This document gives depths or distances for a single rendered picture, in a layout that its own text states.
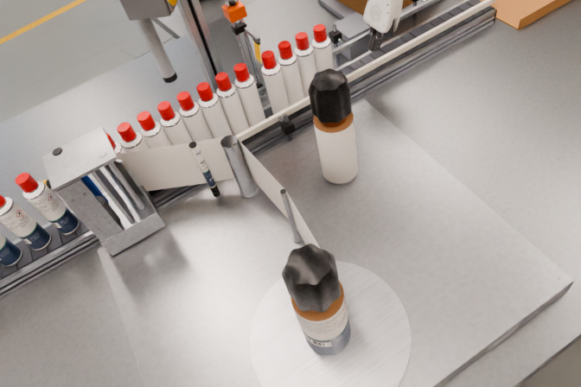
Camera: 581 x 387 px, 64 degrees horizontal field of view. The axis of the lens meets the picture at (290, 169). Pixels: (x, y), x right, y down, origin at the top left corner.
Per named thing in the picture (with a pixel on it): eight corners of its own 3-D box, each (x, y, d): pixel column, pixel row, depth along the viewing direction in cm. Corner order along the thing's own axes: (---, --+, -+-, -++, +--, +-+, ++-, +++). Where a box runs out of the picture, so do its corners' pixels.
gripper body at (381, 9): (367, -20, 126) (358, 20, 133) (392, -5, 120) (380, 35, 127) (388, -22, 129) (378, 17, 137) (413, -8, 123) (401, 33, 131)
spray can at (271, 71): (279, 122, 131) (264, 63, 115) (269, 112, 134) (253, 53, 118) (294, 112, 132) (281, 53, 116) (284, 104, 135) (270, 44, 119)
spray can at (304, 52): (307, 104, 133) (296, 44, 118) (299, 93, 137) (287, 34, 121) (323, 96, 134) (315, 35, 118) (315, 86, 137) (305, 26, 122)
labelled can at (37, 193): (62, 239, 117) (12, 191, 102) (58, 225, 120) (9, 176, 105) (82, 228, 118) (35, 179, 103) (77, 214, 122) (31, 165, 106)
